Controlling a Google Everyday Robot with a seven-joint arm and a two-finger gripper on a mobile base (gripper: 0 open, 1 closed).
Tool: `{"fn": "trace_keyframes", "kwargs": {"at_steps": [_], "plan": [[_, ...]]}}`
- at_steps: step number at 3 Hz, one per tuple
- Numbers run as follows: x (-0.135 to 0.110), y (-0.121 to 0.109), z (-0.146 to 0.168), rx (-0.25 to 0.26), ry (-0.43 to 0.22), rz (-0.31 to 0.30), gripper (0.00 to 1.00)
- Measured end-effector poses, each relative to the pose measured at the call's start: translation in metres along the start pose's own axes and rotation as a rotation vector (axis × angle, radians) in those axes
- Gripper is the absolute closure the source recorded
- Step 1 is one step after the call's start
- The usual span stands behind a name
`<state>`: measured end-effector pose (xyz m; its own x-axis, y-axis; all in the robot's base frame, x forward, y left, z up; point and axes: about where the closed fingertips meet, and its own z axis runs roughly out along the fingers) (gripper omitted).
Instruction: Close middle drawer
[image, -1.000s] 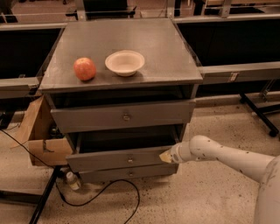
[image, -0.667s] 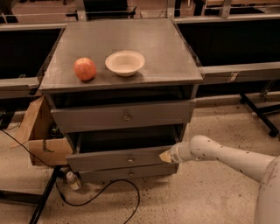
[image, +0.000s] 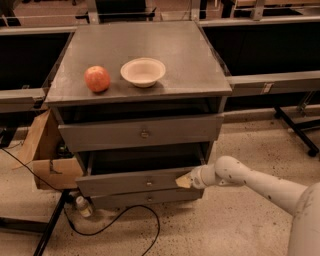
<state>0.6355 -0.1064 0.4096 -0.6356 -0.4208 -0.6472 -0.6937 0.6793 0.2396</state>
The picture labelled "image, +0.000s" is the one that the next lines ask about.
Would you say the grey wooden drawer cabinet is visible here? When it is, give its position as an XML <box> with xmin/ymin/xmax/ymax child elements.
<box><xmin>44</xmin><ymin>20</ymin><xmax>233</xmax><ymax>168</ymax></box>

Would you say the brown cardboard box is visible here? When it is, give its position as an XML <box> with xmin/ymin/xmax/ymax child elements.
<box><xmin>12</xmin><ymin>110</ymin><xmax>83</xmax><ymax>190</ymax></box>

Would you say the grey rail right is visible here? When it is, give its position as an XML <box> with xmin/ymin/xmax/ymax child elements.
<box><xmin>227</xmin><ymin>71</ymin><xmax>320</xmax><ymax>97</ymax></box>

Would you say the grey rail left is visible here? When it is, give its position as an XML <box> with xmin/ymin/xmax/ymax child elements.
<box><xmin>0</xmin><ymin>88</ymin><xmax>47</xmax><ymax>113</ymax></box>

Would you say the black metal stand leg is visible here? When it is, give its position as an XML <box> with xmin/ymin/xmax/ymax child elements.
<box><xmin>33</xmin><ymin>190</ymin><xmax>70</xmax><ymax>256</ymax></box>

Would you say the black floor cable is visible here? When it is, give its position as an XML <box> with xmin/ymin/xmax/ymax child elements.
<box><xmin>0</xmin><ymin>146</ymin><xmax>162</xmax><ymax>256</ymax></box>

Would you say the small white bottle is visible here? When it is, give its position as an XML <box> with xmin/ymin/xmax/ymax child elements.
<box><xmin>76</xmin><ymin>196</ymin><xmax>93</xmax><ymax>218</ymax></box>

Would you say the red apple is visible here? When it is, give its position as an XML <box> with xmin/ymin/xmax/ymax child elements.
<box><xmin>84</xmin><ymin>66</ymin><xmax>110</xmax><ymax>93</ymax></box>

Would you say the grey rail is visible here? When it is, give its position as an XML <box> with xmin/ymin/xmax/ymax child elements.
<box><xmin>227</xmin><ymin>71</ymin><xmax>320</xmax><ymax>97</ymax></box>
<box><xmin>0</xmin><ymin>88</ymin><xmax>47</xmax><ymax>113</ymax></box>

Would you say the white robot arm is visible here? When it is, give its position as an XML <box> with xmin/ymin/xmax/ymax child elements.
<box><xmin>175</xmin><ymin>156</ymin><xmax>320</xmax><ymax>256</ymax></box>

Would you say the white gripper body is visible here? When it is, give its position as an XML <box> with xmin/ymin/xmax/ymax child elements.
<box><xmin>190</xmin><ymin>164</ymin><xmax>221</xmax><ymax>189</ymax></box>

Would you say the white paper bowl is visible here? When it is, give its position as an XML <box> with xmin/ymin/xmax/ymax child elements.
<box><xmin>120</xmin><ymin>58</ymin><xmax>166</xmax><ymax>88</ymax></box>

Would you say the grey top drawer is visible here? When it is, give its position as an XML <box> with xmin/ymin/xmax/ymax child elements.
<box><xmin>59</xmin><ymin>114</ymin><xmax>224</xmax><ymax>152</ymax></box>

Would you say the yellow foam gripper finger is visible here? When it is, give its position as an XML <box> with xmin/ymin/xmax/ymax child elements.
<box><xmin>175</xmin><ymin>173</ymin><xmax>192</xmax><ymax>189</ymax></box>

